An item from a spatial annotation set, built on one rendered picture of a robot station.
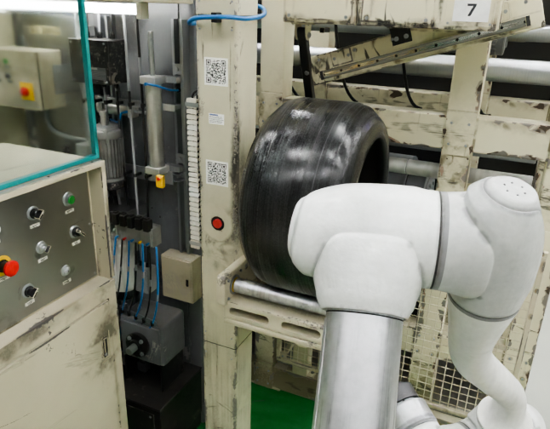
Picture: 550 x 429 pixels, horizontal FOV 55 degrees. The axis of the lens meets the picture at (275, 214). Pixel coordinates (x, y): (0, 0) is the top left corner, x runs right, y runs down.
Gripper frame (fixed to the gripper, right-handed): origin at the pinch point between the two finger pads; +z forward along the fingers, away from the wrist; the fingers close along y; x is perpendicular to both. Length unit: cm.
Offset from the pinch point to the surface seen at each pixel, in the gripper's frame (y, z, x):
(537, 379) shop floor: 158, 19, 95
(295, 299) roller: 14.1, 23.5, -10.0
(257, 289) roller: 14.1, 31.4, -18.8
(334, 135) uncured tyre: -27.8, 35.3, 11.9
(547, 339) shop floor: 179, 41, 123
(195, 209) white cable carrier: 3, 61, -27
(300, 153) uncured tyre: -26.5, 35.1, 2.8
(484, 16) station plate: -35, 49, 61
